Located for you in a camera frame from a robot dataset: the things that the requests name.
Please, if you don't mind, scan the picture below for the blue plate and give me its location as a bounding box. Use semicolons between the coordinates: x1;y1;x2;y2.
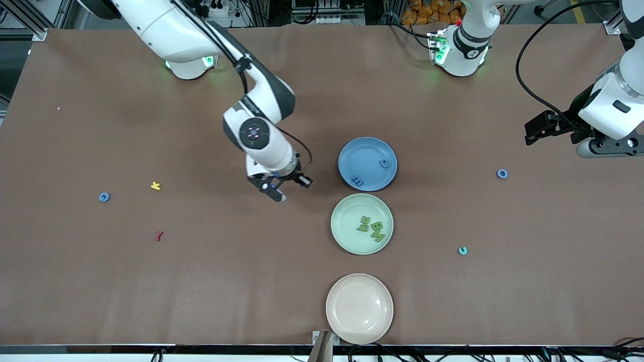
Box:
338;137;398;192

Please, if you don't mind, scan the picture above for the pale green plate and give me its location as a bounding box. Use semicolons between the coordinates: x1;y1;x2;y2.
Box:
331;194;394;255

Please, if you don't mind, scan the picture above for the brown table cover sheet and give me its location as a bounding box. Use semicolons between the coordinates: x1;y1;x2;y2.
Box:
0;24;644;347

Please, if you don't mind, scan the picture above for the beige plate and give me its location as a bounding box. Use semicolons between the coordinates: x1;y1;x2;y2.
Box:
326;273;394;345

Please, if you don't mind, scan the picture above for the pile of orange objects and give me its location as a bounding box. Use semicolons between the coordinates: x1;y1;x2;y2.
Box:
401;0;463;26

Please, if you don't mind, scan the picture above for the white power strip with plugs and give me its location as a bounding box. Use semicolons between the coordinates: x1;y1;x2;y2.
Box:
199;0;233;18

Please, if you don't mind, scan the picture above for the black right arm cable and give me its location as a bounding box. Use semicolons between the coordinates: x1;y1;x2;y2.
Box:
169;0;313;174

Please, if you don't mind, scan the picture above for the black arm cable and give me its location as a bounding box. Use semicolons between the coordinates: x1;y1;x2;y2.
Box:
169;0;313;174
515;0;624;132

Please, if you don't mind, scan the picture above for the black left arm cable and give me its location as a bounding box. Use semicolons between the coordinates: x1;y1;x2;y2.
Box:
515;0;624;132

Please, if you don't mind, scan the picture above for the aluminium frame profile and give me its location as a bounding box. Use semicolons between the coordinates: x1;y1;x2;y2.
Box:
0;0;56;42
604;8;627;36

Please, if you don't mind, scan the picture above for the black base cable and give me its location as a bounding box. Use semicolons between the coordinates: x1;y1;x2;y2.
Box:
387;20;433;51

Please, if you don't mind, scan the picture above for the grey metal bracket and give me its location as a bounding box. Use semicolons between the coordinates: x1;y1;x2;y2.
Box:
312;330;341;362

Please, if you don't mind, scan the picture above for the metal table edge rail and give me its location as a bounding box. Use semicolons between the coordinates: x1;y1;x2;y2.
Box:
0;344;644;355

